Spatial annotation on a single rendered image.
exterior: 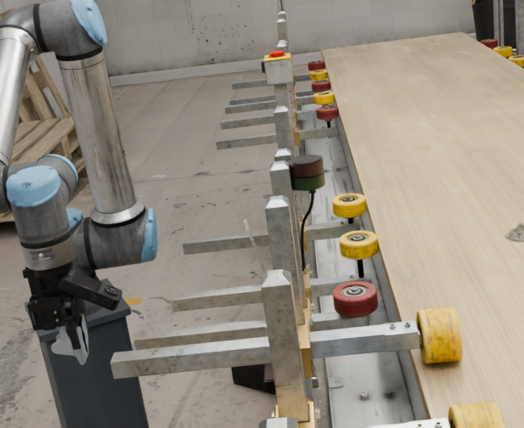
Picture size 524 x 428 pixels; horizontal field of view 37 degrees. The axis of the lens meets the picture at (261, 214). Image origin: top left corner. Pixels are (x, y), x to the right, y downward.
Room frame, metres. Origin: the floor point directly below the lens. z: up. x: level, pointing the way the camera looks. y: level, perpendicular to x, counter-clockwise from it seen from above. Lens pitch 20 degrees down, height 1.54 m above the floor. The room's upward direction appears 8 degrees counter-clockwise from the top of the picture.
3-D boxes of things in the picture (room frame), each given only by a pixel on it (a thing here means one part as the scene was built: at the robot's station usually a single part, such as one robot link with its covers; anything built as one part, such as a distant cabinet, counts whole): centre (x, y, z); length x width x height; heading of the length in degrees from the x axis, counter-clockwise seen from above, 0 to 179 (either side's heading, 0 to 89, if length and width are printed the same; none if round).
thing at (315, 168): (1.34, -0.09, 1.14); 0.06 x 0.06 x 0.02
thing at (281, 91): (2.10, -0.10, 0.93); 0.05 x 0.05 x 0.45; 86
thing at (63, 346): (1.32, 0.39, 0.86); 0.06 x 0.03 x 0.09; 87
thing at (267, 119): (3.05, -0.11, 0.83); 0.43 x 0.03 x 0.04; 86
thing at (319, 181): (1.34, -0.09, 1.11); 0.06 x 0.06 x 0.02
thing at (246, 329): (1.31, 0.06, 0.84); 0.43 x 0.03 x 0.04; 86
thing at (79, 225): (2.07, 0.56, 0.79); 0.17 x 0.15 x 0.18; 90
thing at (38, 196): (1.33, 0.39, 1.14); 0.10 x 0.09 x 0.12; 0
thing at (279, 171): (1.34, -0.04, 0.91); 0.03 x 0.03 x 0.48; 86
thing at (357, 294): (1.29, -0.15, 0.85); 0.08 x 0.08 x 0.11
